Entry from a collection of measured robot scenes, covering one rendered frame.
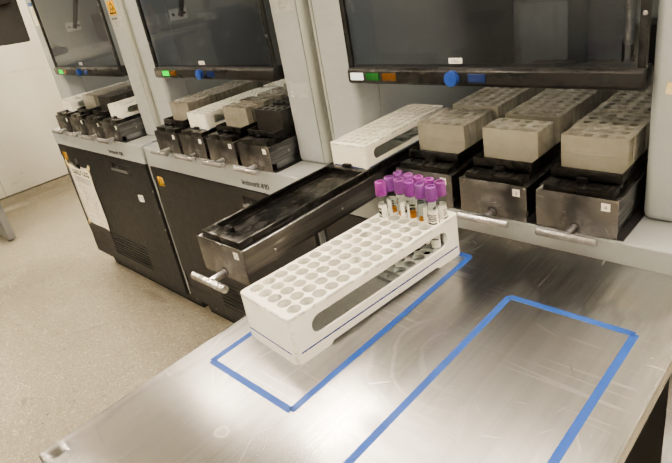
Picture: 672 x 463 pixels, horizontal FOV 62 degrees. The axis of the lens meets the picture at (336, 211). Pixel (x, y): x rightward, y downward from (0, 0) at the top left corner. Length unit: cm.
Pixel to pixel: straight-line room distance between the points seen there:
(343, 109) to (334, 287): 75
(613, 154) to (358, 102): 57
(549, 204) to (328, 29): 63
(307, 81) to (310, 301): 85
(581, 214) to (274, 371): 59
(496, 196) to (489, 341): 47
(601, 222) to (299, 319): 57
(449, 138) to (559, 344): 62
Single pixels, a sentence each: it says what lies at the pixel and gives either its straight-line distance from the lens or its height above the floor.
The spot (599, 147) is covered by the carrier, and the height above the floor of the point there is 86.
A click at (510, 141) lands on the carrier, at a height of 86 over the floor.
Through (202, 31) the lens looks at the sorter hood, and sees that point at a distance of 168.
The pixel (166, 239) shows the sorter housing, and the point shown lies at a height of 35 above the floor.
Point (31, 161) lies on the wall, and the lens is 454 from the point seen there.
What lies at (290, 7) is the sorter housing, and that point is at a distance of 140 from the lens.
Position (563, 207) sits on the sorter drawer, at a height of 78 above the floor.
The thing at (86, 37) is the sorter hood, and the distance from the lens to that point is 237.
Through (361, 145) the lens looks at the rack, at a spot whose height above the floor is 87.
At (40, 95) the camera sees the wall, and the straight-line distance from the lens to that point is 453.
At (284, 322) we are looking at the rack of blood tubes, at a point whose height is 88.
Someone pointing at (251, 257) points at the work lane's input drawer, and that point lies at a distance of 96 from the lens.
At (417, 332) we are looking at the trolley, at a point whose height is 82.
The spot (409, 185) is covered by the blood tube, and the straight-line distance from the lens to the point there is 75.
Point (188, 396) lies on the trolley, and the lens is 66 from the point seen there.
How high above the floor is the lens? 122
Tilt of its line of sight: 24 degrees down
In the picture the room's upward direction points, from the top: 10 degrees counter-clockwise
